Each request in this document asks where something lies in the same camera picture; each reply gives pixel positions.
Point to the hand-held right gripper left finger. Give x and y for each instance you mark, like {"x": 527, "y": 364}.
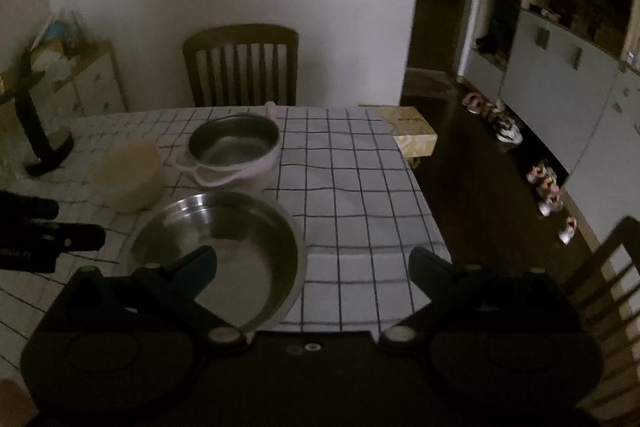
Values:
{"x": 202, "y": 268}

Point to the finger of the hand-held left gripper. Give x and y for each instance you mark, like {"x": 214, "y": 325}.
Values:
{"x": 75, "y": 238}
{"x": 30, "y": 207}

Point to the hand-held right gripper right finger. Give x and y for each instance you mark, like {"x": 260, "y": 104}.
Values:
{"x": 422, "y": 264}

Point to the wide steel bowl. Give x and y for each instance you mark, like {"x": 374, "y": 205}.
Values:
{"x": 240, "y": 247}

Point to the white bowl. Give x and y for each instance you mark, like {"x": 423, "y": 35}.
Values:
{"x": 130, "y": 177}

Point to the checked white tablecloth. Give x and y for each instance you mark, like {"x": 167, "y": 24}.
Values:
{"x": 350, "y": 187}

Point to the yellow tissue box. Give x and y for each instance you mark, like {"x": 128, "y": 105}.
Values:
{"x": 410, "y": 127}

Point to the small wooden drawer cabinet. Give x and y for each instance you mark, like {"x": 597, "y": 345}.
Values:
{"x": 95, "y": 82}

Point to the row of shoes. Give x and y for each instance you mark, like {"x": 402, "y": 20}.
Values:
{"x": 547, "y": 187}

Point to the pile of paper packets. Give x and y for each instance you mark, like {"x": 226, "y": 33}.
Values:
{"x": 60, "y": 32}

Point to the dark wooden chair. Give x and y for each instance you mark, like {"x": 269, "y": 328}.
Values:
{"x": 620, "y": 249}
{"x": 240, "y": 37}

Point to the white wall cabinet unit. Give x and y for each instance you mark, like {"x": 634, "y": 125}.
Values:
{"x": 565, "y": 72}

